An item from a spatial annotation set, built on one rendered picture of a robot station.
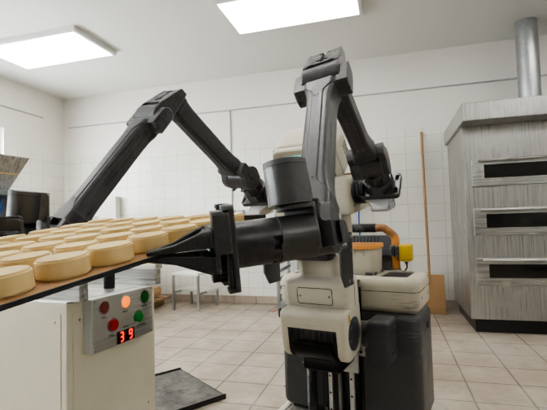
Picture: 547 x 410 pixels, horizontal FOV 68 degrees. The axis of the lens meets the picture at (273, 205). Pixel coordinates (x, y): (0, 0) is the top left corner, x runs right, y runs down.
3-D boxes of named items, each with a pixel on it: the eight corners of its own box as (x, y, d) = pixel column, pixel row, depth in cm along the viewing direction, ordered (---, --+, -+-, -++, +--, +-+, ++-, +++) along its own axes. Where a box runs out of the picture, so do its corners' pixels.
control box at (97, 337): (81, 354, 103) (81, 299, 104) (144, 330, 126) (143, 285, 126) (93, 355, 102) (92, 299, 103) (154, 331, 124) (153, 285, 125)
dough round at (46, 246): (22, 260, 53) (19, 246, 52) (64, 253, 55) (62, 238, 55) (24, 266, 48) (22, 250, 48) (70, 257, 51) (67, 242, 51)
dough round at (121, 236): (138, 249, 52) (137, 233, 52) (97, 255, 50) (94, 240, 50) (134, 244, 57) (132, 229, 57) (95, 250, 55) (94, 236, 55)
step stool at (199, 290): (219, 305, 519) (218, 269, 521) (199, 312, 479) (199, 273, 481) (190, 303, 537) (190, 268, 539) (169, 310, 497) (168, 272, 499)
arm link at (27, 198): (76, 249, 87) (56, 243, 92) (80, 195, 86) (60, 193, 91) (15, 252, 77) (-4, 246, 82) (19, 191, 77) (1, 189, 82)
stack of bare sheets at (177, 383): (123, 386, 261) (123, 381, 261) (181, 371, 286) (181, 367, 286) (160, 420, 214) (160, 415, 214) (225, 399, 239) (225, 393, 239)
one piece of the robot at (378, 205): (379, 207, 130) (377, 172, 129) (396, 207, 127) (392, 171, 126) (371, 211, 121) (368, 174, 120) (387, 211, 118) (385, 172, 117)
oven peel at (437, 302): (417, 313, 440) (407, 133, 475) (417, 313, 443) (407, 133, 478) (446, 314, 432) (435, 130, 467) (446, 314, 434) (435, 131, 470)
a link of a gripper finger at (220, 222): (148, 285, 43) (234, 272, 46) (141, 220, 43) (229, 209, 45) (150, 273, 50) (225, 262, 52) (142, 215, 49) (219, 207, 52)
